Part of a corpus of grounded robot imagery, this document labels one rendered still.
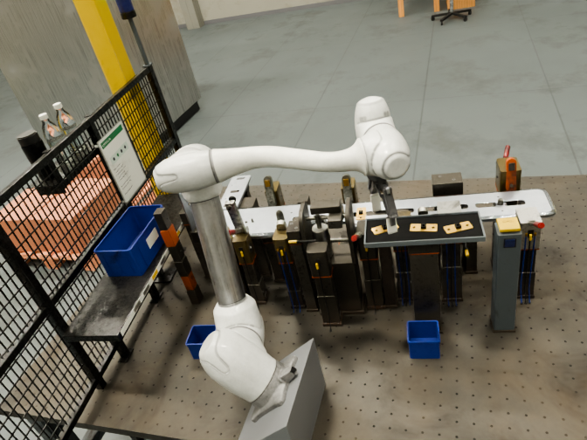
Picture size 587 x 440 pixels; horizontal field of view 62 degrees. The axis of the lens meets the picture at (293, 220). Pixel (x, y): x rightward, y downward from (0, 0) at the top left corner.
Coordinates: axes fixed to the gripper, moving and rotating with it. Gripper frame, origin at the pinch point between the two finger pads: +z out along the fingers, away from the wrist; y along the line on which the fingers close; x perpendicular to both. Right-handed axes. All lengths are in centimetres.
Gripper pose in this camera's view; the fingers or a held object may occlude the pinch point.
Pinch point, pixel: (383, 218)
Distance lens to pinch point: 161.8
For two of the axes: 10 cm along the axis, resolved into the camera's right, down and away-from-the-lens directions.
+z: 2.0, 8.0, 5.6
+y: -2.2, -5.2, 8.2
